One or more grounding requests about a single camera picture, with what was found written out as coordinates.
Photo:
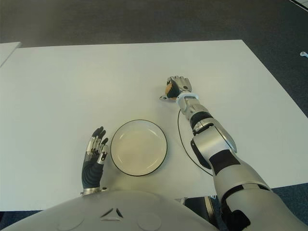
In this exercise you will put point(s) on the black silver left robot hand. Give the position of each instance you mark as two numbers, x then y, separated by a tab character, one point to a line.
92	173

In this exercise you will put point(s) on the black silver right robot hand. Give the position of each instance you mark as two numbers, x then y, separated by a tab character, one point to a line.
184	84

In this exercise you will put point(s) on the red yellow apple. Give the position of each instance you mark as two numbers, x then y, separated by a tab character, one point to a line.
168	88

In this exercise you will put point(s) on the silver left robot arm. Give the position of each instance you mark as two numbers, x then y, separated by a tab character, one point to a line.
90	191

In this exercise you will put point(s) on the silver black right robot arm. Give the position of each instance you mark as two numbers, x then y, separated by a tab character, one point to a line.
216	149

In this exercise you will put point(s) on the white plate with black rim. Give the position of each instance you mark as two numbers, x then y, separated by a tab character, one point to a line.
138	148

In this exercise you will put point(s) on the grey robot torso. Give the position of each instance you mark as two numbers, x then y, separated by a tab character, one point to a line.
108	211

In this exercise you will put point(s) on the small white earbud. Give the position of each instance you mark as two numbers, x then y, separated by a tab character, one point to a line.
304	54

